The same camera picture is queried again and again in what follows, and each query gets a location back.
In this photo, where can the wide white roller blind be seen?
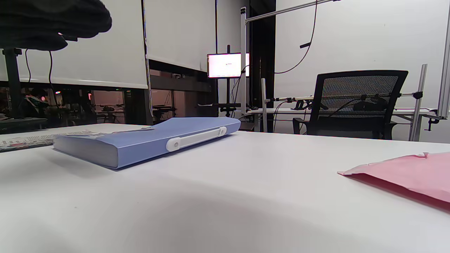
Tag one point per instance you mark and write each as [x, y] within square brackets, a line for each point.
[88, 52]

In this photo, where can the black monitor stand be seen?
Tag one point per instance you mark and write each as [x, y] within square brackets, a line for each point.
[228, 98]

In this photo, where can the pink paper envelope material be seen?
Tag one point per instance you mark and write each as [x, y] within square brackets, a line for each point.
[415, 172]

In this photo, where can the narrow white roller blind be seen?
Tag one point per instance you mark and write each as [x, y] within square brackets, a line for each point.
[179, 31]

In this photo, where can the white background desk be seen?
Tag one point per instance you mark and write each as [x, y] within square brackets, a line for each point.
[281, 111]

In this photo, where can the colour photo newspaper material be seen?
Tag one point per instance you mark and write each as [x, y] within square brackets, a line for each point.
[24, 141]

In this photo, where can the black mesh office chair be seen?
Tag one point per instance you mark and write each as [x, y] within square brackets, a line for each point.
[355, 119]

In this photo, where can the aluminium frame post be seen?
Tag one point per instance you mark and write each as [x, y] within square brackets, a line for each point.
[243, 52]

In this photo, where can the person's right hand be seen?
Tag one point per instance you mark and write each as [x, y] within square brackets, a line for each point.
[42, 21]

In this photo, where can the lit computer monitor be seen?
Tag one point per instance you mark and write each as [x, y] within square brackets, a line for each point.
[225, 65]

